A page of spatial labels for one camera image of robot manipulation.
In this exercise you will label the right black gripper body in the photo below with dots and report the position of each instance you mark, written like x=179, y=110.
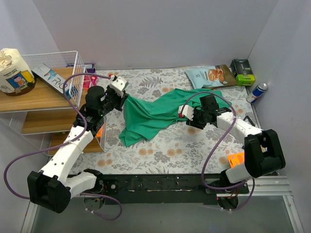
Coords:
x=193, y=121

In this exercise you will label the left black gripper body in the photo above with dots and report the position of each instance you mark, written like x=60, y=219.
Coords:
x=119, y=99

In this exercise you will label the green garment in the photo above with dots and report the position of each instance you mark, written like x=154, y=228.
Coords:
x=145, y=119

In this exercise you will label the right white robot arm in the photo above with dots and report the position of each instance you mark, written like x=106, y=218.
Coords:
x=262, y=149

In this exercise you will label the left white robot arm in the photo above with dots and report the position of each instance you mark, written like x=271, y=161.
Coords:
x=51, y=187

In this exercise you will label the pink box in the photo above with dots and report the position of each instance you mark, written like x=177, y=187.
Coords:
x=89, y=81

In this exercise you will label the orange box under shelf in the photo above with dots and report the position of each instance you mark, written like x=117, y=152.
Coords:
x=100, y=132

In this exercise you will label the purple box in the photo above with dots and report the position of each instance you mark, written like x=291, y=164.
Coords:
x=90, y=68

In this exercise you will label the floral table mat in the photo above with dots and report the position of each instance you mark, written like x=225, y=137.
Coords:
x=176, y=149

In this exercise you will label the light blue snack bag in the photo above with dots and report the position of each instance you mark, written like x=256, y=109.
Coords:
x=211, y=77

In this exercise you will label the orange box right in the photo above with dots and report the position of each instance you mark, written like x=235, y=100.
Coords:
x=236, y=159

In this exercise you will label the green black box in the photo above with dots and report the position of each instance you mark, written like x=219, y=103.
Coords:
x=242, y=72

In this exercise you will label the blue energy drink can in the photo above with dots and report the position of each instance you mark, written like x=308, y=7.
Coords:
x=257, y=92

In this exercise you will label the wooden shelf unit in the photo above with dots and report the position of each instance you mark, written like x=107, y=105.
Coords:
x=42, y=117

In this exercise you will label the white blue toothpaste box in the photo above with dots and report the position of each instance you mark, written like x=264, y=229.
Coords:
x=51, y=78

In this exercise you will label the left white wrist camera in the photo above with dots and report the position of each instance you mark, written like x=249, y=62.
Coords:
x=118, y=84

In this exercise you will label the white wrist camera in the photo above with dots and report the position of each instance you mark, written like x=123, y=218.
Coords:
x=186, y=111
x=118, y=84

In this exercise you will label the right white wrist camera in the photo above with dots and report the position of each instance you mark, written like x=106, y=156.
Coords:
x=186, y=111

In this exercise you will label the black plastic frame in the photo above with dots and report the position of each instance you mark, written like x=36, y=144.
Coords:
x=249, y=120

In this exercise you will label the white wire basket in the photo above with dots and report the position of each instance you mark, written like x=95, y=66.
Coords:
x=64, y=63

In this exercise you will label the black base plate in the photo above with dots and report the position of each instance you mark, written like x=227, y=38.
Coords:
x=162, y=188

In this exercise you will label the aluminium rail frame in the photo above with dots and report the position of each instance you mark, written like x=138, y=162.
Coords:
x=268, y=207

